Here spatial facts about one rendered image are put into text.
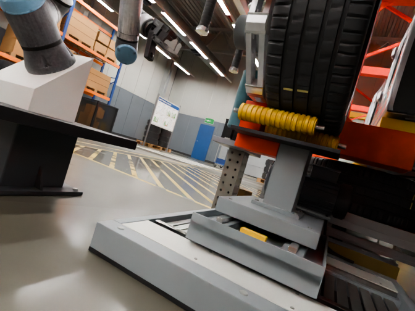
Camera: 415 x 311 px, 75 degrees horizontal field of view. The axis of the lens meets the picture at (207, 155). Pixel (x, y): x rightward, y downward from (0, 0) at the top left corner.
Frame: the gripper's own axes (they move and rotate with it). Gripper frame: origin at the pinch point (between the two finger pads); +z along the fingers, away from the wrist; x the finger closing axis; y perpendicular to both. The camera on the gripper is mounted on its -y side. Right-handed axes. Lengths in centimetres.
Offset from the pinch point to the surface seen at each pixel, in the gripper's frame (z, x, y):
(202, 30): 11.5, -12.9, 12.0
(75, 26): -875, 596, -111
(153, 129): -502, 833, -234
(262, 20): 33.3, -23.4, 21.8
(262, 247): 75, -26, -24
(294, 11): 41, -28, 26
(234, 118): 32.9, 12.4, -3.4
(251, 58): 34.3, -15.1, 13.5
